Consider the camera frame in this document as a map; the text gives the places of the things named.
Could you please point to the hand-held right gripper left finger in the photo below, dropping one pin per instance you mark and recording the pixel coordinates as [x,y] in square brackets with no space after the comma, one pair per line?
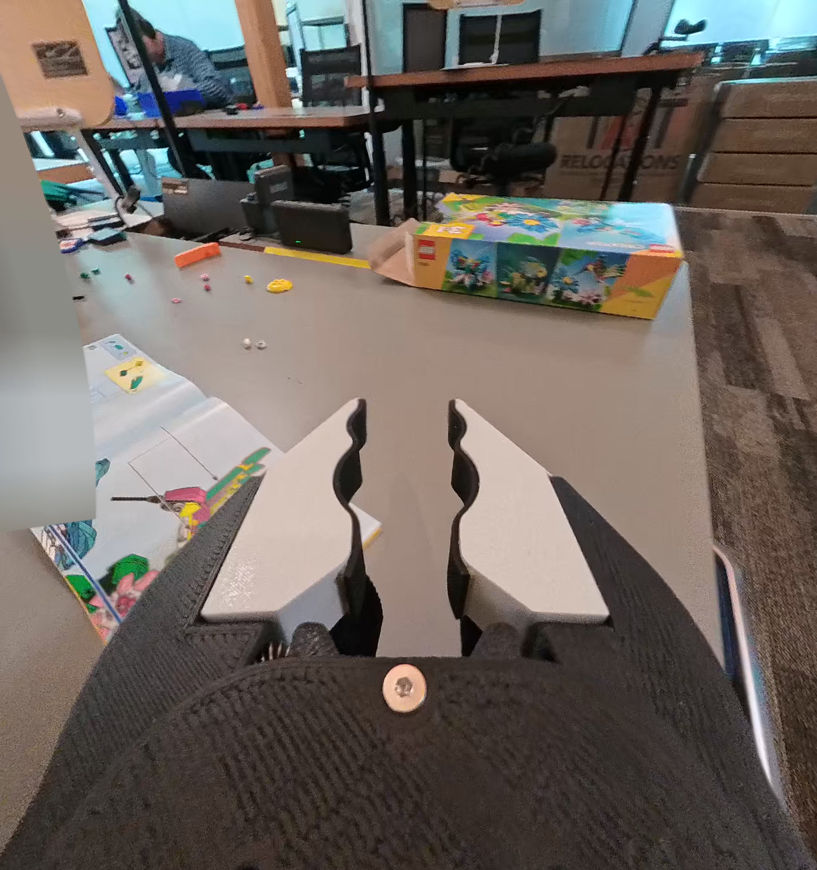
[279,537]

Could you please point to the wooden pillar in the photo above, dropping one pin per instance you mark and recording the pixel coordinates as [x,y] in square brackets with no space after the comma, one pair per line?
[262,47]

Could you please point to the black office chair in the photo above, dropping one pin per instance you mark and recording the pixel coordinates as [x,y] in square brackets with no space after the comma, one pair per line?
[330,75]
[510,160]
[517,37]

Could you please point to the black charging box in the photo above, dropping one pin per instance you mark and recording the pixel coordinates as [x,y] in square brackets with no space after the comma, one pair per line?
[313,228]

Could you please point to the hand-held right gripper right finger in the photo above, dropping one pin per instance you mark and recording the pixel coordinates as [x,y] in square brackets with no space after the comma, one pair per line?
[517,550]

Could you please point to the brown-topped desk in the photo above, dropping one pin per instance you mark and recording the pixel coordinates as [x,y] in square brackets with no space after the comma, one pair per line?
[517,71]
[272,119]

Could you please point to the plain cardboard box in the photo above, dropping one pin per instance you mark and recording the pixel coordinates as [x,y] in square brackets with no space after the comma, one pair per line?
[755,197]
[762,168]
[775,98]
[768,136]

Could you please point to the blue plastic bin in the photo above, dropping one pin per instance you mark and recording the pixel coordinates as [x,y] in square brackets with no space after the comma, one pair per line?
[174,102]

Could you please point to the colourful lego box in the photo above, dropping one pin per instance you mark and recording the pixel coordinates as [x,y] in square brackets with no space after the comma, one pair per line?
[551,272]

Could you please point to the yellow tape strip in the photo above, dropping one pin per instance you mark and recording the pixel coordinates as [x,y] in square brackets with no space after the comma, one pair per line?
[320,258]

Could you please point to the scattered small lego pieces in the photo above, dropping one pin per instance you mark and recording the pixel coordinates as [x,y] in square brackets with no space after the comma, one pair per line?
[206,278]

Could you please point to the dark flat object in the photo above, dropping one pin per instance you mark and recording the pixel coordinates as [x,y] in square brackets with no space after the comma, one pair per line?
[106,237]

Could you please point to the orange brick separator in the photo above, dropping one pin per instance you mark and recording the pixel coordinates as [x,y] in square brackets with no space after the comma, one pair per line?
[197,255]

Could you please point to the lego instruction booklet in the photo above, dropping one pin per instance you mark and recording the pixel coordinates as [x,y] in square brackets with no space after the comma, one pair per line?
[177,421]

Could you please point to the black upright device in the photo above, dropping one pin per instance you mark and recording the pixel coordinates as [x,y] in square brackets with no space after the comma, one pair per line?
[269,190]

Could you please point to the wooden board with plaque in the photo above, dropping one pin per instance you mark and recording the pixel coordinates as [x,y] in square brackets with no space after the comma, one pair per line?
[41,88]

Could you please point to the black pole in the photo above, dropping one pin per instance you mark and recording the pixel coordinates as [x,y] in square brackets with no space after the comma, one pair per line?
[150,81]

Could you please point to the yellow lego flower piece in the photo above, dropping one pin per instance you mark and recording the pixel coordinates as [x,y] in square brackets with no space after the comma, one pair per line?
[280,285]

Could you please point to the printed cardboard box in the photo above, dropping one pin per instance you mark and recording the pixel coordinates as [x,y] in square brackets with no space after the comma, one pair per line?
[619,163]

